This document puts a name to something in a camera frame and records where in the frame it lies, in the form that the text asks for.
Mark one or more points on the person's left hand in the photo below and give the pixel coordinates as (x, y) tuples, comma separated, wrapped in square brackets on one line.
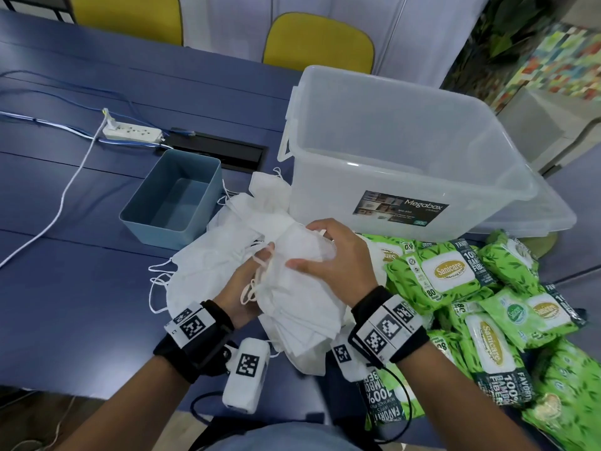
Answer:
[(237, 291)]

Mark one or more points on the person's right hand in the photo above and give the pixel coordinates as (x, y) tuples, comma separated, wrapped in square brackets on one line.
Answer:
[(350, 267)]

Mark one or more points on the person's right thumb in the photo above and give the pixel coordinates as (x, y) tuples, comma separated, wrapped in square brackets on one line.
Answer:
[(305, 266)]

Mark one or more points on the person's left thumb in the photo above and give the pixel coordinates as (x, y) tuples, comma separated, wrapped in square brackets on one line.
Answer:
[(264, 255)]

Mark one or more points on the stack of white masks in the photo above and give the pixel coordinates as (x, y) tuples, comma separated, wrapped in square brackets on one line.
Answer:
[(300, 300)]

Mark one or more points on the person's left forearm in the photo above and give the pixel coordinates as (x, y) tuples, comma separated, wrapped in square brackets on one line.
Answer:
[(136, 408)]

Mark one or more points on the person's right forearm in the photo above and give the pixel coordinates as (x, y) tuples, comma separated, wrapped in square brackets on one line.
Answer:
[(460, 408)]

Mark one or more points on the loose pile of face masks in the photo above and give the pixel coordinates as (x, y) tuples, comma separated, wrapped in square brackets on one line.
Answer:
[(220, 248)]

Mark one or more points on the black right wristband with markers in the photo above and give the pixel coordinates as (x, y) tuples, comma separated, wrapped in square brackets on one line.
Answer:
[(389, 324)]

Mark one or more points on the black wristband with markers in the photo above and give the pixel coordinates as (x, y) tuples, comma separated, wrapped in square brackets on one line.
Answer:
[(389, 324), (197, 333)]

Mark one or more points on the black left wristband with markers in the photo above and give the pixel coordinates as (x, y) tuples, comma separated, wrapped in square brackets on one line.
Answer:
[(197, 333)]

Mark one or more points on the grey-blue rectangular bin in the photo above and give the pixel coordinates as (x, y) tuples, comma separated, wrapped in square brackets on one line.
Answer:
[(169, 201)]

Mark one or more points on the large clear plastic storage box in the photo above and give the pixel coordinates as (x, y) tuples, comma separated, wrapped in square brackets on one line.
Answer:
[(389, 150)]

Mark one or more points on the person's grey-blue clothing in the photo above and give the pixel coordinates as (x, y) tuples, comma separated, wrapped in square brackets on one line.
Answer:
[(291, 439)]

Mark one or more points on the white power strip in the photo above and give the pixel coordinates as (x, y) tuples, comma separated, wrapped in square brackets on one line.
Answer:
[(134, 132)]

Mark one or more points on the pile of green wipe packets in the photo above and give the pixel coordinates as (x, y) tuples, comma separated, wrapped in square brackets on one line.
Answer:
[(493, 324)]

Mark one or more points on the white plug adapter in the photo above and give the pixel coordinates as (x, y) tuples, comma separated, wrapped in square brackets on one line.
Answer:
[(109, 118)]

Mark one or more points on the yellow chair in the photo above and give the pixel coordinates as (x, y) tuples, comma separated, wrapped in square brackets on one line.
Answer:
[(126, 16), (319, 42), (540, 244)]

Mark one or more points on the clear plastic box lid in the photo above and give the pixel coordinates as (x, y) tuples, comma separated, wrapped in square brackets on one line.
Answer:
[(554, 211)]

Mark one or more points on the grey side table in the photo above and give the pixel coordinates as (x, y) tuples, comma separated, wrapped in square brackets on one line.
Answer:
[(544, 126)]

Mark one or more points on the green leafy plant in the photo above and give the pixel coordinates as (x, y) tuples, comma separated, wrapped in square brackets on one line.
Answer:
[(502, 37)]

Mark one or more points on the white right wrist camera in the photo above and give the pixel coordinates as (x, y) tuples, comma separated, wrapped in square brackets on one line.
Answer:
[(350, 359)]

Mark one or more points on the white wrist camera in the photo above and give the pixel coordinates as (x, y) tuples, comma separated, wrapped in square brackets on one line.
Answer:
[(350, 359), (246, 371)]

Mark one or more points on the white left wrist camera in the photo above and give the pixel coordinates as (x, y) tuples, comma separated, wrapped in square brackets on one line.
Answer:
[(246, 371)]

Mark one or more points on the black metal frame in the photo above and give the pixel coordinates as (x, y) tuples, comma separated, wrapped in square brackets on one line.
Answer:
[(37, 6)]

